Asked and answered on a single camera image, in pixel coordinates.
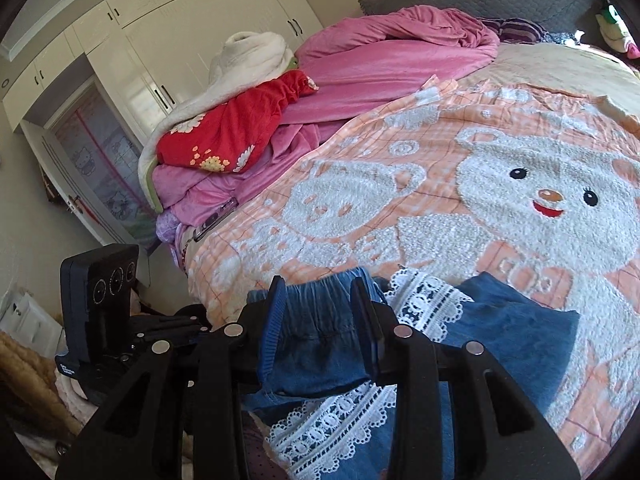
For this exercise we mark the white door hello kitty curtain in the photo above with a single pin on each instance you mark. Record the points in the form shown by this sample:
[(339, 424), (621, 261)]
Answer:
[(87, 153)]

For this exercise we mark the red floral garment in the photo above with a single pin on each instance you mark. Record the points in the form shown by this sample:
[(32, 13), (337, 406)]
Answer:
[(232, 136)]

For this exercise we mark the blue denim pants lace trim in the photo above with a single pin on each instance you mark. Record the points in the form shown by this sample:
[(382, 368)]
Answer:
[(328, 419)]

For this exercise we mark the cream fleece blanket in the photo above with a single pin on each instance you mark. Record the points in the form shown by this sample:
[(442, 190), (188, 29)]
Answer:
[(245, 60)]

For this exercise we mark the purple striped pillow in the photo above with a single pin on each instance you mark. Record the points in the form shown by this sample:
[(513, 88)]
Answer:
[(516, 30)]

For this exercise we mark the pink quilt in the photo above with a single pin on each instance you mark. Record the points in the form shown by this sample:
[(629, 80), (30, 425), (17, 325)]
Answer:
[(358, 64)]

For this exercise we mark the pink bear pattern blanket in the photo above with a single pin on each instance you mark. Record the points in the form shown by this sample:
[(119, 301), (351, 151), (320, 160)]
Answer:
[(502, 207)]

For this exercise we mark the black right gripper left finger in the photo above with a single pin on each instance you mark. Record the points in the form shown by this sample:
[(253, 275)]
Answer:
[(191, 388)]

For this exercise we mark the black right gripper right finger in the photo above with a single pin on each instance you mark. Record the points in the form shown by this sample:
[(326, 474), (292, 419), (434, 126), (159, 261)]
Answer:
[(475, 368)]

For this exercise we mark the pile of clothes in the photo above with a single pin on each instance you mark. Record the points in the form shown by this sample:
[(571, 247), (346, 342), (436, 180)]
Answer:
[(615, 32)]

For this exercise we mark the white wardrobe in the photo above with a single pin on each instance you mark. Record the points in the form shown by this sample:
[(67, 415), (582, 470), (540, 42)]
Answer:
[(148, 56)]

